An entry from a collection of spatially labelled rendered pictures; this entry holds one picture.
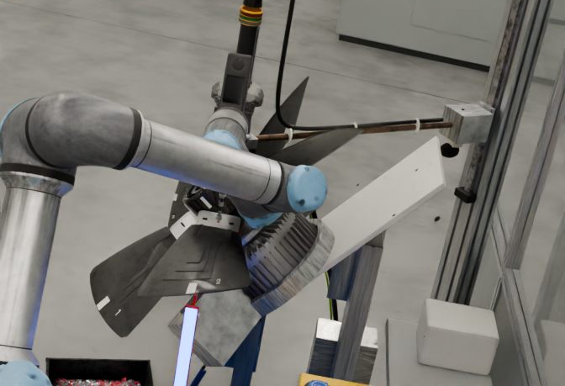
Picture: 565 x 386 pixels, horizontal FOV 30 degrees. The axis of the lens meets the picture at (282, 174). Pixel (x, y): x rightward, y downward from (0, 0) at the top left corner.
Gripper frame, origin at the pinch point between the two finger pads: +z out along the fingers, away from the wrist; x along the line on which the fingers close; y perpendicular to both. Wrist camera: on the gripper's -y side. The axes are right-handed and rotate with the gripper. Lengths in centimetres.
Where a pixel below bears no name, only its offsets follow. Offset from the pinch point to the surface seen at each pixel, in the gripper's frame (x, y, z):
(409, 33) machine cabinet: 80, 135, 536
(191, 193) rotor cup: -7.7, 30.2, 7.8
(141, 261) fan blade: -15.7, 45.0, 0.7
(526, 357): 70, 49, -3
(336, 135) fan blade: 20.4, 7.2, -1.8
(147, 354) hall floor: -26, 149, 115
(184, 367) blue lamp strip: 0, 42, -38
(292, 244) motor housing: 15.7, 33.5, -1.1
